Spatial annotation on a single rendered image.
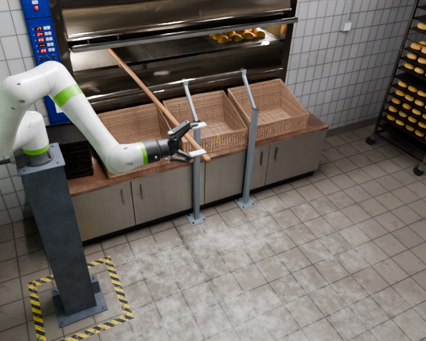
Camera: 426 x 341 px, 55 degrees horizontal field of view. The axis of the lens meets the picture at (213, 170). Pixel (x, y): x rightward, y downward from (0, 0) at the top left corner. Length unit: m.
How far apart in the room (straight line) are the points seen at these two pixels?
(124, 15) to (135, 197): 1.31
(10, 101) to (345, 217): 2.85
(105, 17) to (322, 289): 2.43
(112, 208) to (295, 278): 1.45
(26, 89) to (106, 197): 1.52
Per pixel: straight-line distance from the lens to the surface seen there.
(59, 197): 2.27
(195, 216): 3.43
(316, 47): 4.03
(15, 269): 3.38
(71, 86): 1.74
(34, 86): 1.69
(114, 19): 3.06
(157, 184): 3.12
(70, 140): 2.94
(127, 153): 1.58
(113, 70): 3.17
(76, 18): 3.01
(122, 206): 3.14
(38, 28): 2.95
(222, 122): 3.61
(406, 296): 3.32
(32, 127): 2.06
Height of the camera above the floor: 2.43
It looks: 37 degrees down
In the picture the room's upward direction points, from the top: 2 degrees clockwise
